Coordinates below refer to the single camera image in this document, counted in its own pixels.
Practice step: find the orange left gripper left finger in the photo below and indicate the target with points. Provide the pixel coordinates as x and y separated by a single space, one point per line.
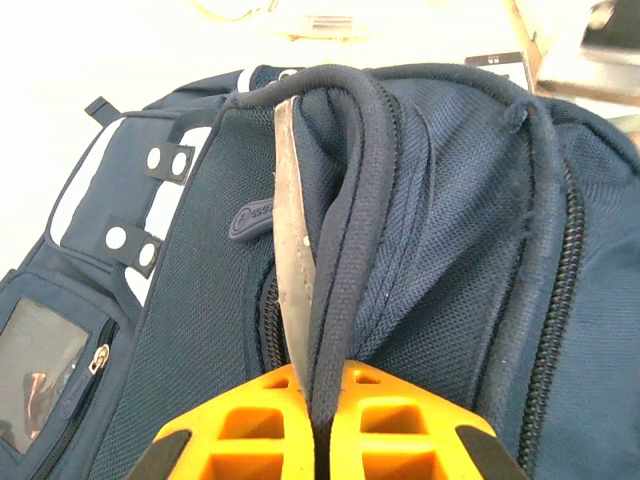
240 440

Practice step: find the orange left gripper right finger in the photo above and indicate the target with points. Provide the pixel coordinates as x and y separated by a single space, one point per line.
400 440

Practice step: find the navy blue backpack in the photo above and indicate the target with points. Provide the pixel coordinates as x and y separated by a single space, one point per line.
450 225

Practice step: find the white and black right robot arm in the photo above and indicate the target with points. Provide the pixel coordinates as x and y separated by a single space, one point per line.
590 80

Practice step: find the white square container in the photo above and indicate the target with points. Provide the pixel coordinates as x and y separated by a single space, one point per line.
320 22

